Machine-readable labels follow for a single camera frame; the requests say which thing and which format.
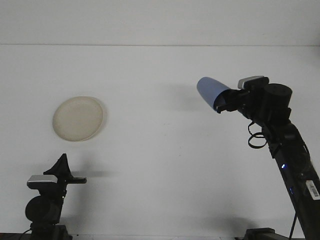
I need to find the pale blue cup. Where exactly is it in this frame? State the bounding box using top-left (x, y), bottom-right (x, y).
top-left (196, 76), bottom-right (232, 111)

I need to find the pale round plate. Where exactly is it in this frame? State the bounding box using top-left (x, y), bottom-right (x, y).
top-left (52, 96), bottom-right (108, 143)

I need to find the black arm wrist cable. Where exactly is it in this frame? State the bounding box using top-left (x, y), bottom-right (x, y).
top-left (247, 121), bottom-right (268, 151)

